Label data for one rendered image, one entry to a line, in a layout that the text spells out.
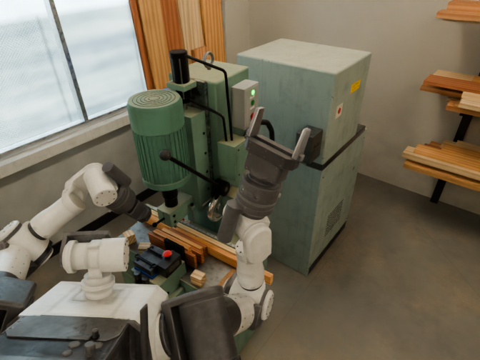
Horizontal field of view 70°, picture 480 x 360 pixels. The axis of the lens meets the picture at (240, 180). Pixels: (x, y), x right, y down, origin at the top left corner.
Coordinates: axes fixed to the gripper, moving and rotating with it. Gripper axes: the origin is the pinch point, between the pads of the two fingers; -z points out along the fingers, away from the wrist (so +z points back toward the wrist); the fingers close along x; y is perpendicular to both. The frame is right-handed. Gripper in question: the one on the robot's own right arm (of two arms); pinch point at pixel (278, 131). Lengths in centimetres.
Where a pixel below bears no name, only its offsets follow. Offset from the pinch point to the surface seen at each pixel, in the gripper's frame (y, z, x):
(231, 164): 41, 34, 32
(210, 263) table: 28, 69, 22
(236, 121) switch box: 48, 20, 39
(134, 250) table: 17, 77, 51
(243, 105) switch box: 46, 13, 37
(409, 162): 215, 52, -14
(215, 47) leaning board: 187, 22, 164
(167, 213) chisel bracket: 23, 56, 43
